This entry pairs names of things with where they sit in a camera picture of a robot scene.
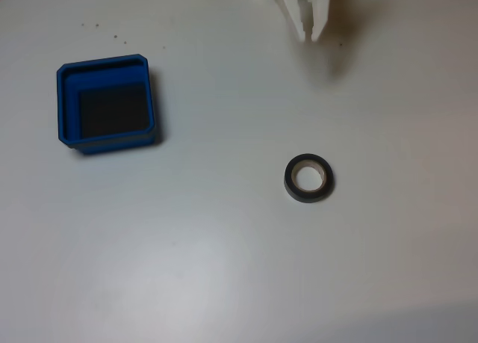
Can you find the black tape roll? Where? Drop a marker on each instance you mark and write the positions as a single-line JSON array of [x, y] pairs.
[[289, 186]]

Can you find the blue square plastic box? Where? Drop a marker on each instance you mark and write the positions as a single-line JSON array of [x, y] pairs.
[[67, 96]]

